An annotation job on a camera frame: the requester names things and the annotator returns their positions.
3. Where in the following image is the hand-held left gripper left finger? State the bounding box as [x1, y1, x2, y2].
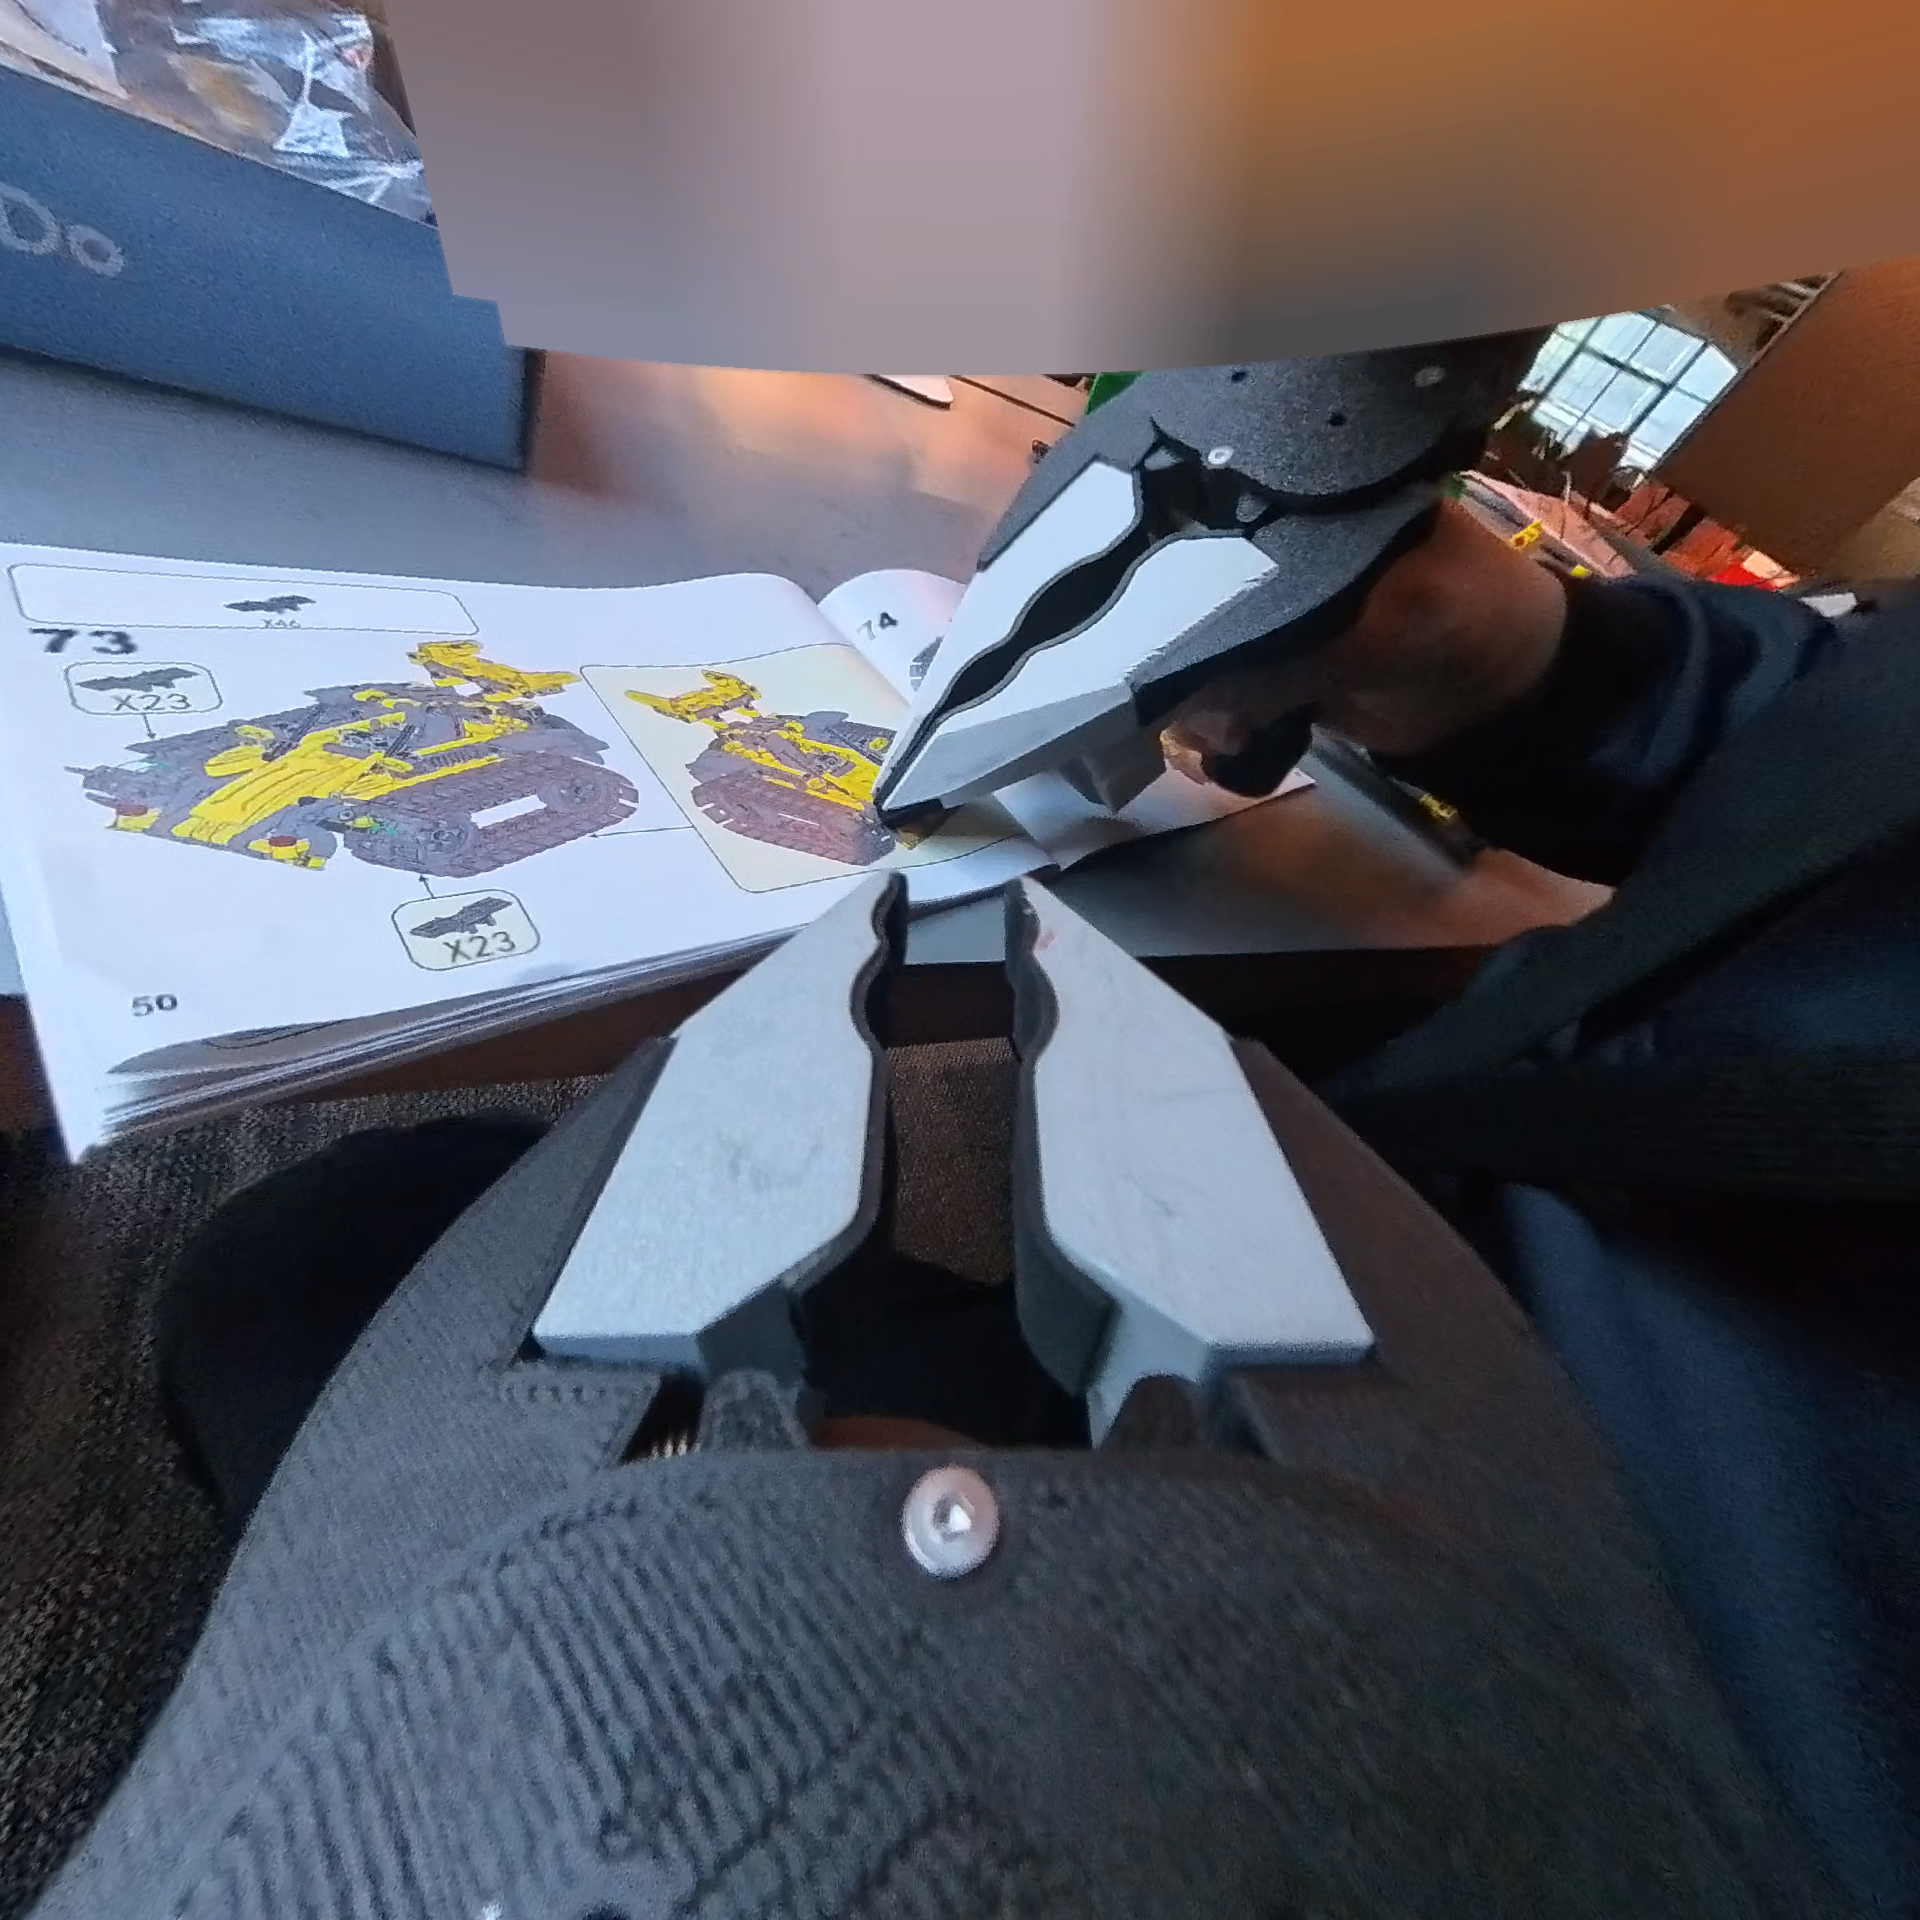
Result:
[534, 869, 908, 1381]

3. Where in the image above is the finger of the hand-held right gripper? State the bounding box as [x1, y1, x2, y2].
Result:
[871, 527, 1329, 833]
[897, 447, 1207, 759]

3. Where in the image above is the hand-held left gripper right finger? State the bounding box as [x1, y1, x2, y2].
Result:
[1009, 874, 1383, 1444]

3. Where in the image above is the person's right forearm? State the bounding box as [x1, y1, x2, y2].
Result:
[1545, 554, 1920, 902]

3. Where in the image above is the person's right hand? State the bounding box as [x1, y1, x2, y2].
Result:
[1166, 504, 1579, 807]

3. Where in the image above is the white instruction booklet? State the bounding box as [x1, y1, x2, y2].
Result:
[0, 541, 1322, 1158]

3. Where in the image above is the person's dark clothed torso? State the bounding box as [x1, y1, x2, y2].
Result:
[1322, 600, 1920, 1920]

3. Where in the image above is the dark blue kit box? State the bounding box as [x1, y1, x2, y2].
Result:
[0, 0, 542, 471]

